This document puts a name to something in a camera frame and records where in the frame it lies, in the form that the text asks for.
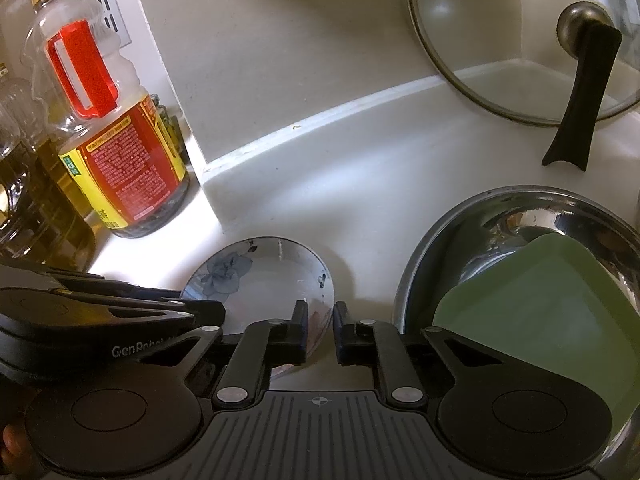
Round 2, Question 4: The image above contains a floral white plate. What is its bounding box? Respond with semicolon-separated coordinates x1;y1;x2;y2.
179;236;335;378

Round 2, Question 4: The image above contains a large steel basin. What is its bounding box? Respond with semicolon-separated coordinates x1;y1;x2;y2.
392;186;640;351

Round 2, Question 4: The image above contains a green square plate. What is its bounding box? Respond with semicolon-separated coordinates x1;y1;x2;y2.
432;232;628;441

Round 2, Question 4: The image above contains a glass pot lid black handle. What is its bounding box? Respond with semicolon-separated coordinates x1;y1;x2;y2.
406;0;640;171

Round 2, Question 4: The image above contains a red-handled cooking oil bottle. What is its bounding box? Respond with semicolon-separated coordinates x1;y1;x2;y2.
22;0;192;239

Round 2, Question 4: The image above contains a large clear cooking oil bottle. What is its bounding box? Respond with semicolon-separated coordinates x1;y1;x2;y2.
0;62;98;273

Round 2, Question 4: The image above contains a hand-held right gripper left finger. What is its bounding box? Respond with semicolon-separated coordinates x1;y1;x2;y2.
150;300;309;408

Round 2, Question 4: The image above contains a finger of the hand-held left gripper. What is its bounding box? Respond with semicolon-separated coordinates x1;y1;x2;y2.
0;257;227;329
0;293;197;335

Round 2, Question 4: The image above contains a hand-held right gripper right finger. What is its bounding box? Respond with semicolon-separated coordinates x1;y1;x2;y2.
332;301;482;406

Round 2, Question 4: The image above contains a person's left hand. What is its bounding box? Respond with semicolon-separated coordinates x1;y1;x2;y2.
0;422;33;472

